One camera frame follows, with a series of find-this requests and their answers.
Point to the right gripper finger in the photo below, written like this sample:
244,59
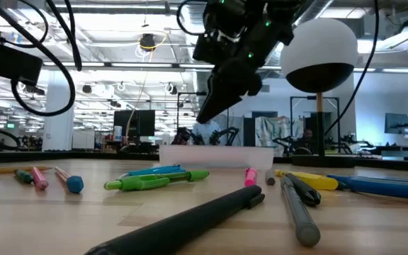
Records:
218,99

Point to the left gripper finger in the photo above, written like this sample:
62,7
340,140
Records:
16,65

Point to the clear plastic supply box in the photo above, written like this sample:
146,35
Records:
216,157

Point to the pink highlighter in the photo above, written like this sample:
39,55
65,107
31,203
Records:
250,177

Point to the grey capped pen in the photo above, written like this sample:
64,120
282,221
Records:
270,178
299,216

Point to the blue pen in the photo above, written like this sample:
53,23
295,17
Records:
154,170

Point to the yellow pencil with eraser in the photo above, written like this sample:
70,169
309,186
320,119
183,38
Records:
9,170

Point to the green ballpoint pen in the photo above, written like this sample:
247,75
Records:
147,181

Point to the pink pencil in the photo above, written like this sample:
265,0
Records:
40,178

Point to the yellow highlighter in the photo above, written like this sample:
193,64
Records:
314,180

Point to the black marker pen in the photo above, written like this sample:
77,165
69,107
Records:
305,193

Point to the orange pencil blue eraser cap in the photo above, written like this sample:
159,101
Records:
73,183

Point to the thick matte black pen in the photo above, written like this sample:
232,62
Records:
175,226

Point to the background black robot arm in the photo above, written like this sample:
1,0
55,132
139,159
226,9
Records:
349,143
182,136
225,134
30,142
285,143

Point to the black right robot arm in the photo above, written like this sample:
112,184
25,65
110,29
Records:
282,10

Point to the person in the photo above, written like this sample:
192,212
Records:
205,131
307,138

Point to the green exit sign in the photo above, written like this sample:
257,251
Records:
11,125

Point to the pale draped cloth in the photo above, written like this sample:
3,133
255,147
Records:
278,132

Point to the white building column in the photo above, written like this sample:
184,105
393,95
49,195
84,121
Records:
58,120

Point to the white globe lamp black base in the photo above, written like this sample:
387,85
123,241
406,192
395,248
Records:
317,42

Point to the black computer monitor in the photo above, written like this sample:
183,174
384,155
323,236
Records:
133,122

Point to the white cabinet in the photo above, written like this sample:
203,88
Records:
83,140

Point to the white cup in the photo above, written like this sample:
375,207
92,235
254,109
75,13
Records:
117,132

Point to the background desk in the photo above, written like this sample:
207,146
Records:
395,153

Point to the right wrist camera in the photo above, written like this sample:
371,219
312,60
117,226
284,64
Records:
207,49

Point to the black overhead camera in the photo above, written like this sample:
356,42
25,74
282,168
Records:
148,42

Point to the wall mounted monitor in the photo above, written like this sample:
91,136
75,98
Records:
397,123

